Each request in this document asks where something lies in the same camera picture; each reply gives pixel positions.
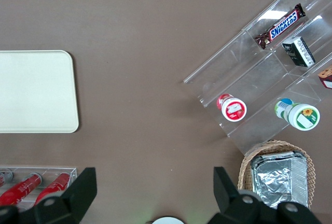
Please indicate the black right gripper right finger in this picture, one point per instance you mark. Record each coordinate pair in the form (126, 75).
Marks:
(228, 195)

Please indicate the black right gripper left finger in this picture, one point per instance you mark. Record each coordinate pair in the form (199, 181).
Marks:
(77, 193)

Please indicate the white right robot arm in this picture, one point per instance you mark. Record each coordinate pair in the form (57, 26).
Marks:
(168, 220)

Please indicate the light wicker basket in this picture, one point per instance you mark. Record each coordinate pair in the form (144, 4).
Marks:
(245, 167)

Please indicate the beige plastic tray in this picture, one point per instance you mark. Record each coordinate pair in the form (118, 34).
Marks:
(36, 91)

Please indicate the clear acrylic bottle rack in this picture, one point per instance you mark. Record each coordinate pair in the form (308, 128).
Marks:
(72, 172)

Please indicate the aluminium foil container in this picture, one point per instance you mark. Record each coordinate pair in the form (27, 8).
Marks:
(275, 180)

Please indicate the red lid yogurt bottle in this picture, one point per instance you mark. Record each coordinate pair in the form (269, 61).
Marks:
(233, 108)

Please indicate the green lid yogurt bottle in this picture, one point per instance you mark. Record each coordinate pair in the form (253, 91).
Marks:
(302, 116)

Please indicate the clear acrylic tiered shelf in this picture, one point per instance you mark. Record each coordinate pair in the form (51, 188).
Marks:
(249, 78)

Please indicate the chocolate chip cookie box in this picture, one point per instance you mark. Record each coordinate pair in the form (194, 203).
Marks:
(327, 77)

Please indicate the small black white carton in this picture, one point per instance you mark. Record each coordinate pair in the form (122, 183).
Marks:
(298, 51)

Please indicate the Snickers chocolate bar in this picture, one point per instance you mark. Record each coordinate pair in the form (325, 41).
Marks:
(281, 27)

